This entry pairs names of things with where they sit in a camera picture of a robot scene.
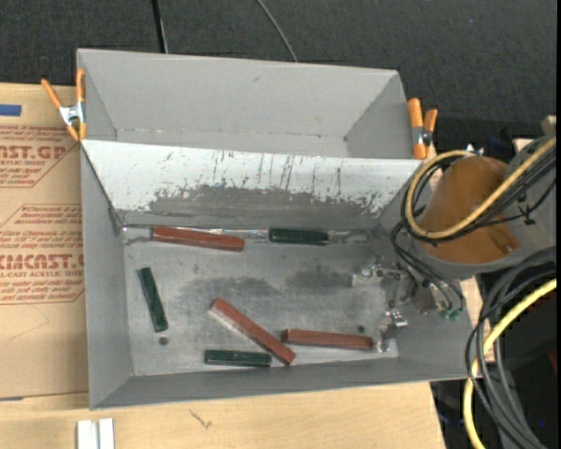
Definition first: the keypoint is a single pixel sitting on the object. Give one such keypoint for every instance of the red-brown flat block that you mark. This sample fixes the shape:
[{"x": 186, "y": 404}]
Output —
[
  {"x": 252, "y": 331},
  {"x": 327, "y": 339},
  {"x": 196, "y": 238}
]

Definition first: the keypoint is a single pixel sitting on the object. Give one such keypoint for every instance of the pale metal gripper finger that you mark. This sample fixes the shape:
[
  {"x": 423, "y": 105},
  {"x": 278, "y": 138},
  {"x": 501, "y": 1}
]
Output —
[
  {"x": 365, "y": 278},
  {"x": 391, "y": 331}
]

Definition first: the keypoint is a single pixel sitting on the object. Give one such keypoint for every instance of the dark green flat block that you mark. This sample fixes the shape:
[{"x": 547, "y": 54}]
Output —
[
  {"x": 152, "y": 299},
  {"x": 237, "y": 357},
  {"x": 299, "y": 236}
]

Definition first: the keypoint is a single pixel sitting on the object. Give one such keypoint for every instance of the brown cardboard board red print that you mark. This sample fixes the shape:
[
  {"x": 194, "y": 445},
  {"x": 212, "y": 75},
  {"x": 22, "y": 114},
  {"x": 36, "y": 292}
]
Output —
[{"x": 33, "y": 325}]

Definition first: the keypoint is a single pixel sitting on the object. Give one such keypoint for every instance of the grey metal bin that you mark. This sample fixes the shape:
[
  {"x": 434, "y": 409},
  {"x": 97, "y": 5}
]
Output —
[{"x": 262, "y": 274}]

